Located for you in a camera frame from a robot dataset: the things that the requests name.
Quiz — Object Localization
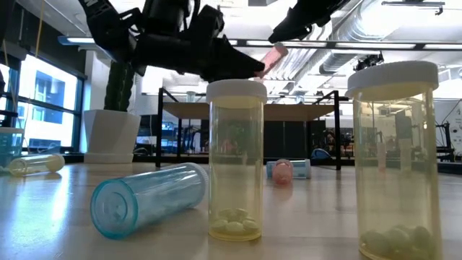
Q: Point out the black aluminium table frame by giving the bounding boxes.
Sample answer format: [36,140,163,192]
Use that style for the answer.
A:
[61,153,462,174]

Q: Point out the large dark-framed window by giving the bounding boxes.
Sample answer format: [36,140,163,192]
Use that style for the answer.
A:
[0,50,87,155]

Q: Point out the blue pill bottle white cap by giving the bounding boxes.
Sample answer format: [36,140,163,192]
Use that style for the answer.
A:
[266,159,312,180]
[90,162,209,241]
[0,127,25,168]

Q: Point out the yellow cable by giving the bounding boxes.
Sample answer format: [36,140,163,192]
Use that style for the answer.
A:
[35,0,47,51]

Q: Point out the black frame machine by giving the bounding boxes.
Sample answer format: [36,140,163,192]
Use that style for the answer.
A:
[435,121,456,163]

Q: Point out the white faceted plant pot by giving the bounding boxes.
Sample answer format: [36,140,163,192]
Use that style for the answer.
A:
[82,109,142,165]

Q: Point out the wooden shelf black metal legs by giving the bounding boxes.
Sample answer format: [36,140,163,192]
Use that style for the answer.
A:
[155,87,343,171]

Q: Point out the green cactus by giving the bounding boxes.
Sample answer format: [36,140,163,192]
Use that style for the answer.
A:
[103,59,135,112]

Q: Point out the long ceiling light bar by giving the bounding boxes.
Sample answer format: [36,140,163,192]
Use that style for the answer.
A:
[225,38,462,51]

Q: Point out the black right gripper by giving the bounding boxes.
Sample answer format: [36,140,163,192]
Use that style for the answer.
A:
[268,0,354,44]

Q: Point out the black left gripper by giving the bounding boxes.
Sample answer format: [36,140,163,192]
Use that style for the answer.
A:
[133,0,267,83]

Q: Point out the black ceiling-mounted device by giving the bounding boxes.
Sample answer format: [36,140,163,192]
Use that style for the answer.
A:
[354,53,384,72]

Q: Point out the silver ventilation duct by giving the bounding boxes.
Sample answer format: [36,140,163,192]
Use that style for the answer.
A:
[317,0,387,75]

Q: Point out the black ceiling track fixture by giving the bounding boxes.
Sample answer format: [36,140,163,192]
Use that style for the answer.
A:
[381,0,445,16]

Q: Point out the blue rounded object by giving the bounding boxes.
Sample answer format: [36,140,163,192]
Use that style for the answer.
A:
[312,147,333,162]

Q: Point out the red pill bottle white cap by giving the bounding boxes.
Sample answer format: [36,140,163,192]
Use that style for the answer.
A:
[271,158,295,186]
[253,42,290,79]

